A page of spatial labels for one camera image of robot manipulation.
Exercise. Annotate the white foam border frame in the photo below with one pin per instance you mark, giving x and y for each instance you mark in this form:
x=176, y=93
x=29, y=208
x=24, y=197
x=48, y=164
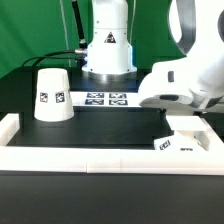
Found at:
x=206, y=161

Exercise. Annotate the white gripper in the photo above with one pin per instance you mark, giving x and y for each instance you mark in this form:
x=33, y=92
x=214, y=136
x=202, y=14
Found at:
x=166, y=87

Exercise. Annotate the white lamp base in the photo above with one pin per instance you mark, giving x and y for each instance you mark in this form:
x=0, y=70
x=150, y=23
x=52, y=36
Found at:
x=183, y=138

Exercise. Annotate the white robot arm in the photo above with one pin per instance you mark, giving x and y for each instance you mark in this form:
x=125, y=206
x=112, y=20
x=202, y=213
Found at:
x=194, y=82

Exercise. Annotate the white marker sheet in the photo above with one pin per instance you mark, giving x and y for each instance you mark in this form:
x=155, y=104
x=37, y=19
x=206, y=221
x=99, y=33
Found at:
x=105, y=99

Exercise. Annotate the white lamp shade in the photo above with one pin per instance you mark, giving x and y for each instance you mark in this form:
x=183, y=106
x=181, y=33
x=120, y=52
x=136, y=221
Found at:
x=53, y=100

